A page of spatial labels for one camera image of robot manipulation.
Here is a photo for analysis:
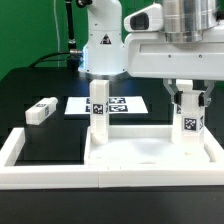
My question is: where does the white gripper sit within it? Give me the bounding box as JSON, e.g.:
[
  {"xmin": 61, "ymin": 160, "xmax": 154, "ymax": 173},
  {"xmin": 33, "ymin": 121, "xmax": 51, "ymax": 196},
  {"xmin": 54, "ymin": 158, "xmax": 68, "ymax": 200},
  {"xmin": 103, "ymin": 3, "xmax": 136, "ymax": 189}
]
[{"xmin": 124, "ymin": 3, "xmax": 224, "ymax": 107}]

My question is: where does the white desk top tray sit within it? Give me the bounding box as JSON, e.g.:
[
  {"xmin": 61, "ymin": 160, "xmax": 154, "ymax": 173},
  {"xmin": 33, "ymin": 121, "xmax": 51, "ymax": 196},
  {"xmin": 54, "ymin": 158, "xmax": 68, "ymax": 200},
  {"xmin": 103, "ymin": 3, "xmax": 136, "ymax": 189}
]
[{"xmin": 84, "ymin": 125, "xmax": 223, "ymax": 165}]

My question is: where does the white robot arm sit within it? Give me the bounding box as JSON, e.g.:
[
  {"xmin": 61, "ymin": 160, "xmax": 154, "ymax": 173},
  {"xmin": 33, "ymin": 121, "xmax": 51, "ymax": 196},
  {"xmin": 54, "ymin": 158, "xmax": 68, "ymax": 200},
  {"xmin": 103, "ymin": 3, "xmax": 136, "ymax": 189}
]
[{"xmin": 76, "ymin": 0, "xmax": 224, "ymax": 106}]

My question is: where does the fiducial marker base sheet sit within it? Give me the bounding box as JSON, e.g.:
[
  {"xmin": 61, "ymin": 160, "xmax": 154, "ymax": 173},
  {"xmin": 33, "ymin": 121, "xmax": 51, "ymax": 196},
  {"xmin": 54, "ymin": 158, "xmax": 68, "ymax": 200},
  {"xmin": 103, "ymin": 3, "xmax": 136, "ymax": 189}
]
[{"xmin": 65, "ymin": 96, "xmax": 148, "ymax": 115}]

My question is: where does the white U-shaped obstacle fence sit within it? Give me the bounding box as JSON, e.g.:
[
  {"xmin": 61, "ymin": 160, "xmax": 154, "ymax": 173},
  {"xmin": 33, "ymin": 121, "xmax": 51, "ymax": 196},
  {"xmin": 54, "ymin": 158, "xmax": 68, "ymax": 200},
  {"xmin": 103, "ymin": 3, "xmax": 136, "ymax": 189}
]
[{"xmin": 0, "ymin": 128, "xmax": 224, "ymax": 189}]

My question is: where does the black cable bundle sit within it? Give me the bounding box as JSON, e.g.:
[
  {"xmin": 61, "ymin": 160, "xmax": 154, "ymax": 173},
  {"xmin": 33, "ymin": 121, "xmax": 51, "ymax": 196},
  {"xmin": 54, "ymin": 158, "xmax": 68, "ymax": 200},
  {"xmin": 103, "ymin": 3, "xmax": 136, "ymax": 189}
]
[{"xmin": 29, "ymin": 50, "xmax": 83, "ymax": 69}]

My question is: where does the black camera stand pole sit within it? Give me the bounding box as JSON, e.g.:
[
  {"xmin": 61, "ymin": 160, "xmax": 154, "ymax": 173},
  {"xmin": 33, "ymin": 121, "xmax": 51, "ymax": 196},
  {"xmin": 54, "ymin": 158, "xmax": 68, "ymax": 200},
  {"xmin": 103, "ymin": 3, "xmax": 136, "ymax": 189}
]
[{"xmin": 65, "ymin": 0, "xmax": 77, "ymax": 71}]

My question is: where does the white hanging cable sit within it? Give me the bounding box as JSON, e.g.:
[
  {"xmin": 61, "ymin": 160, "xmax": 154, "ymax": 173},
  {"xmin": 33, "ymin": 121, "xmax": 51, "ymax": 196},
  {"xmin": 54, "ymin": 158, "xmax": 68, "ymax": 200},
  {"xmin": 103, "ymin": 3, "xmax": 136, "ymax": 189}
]
[{"xmin": 53, "ymin": 0, "xmax": 62, "ymax": 68}]

